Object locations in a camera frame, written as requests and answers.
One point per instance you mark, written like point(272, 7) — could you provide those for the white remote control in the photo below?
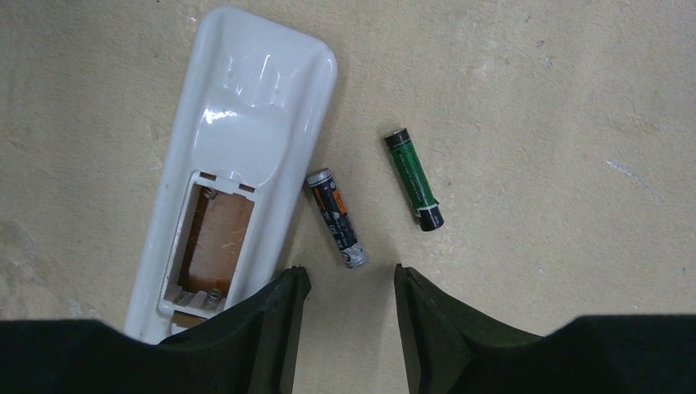
point(252, 105)

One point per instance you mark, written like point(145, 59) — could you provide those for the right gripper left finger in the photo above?
point(249, 348)

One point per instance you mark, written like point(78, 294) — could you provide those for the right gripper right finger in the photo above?
point(450, 347)

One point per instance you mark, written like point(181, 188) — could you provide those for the black orange AAA battery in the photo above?
point(324, 189)

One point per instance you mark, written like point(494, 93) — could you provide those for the green AAA battery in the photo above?
point(413, 178)

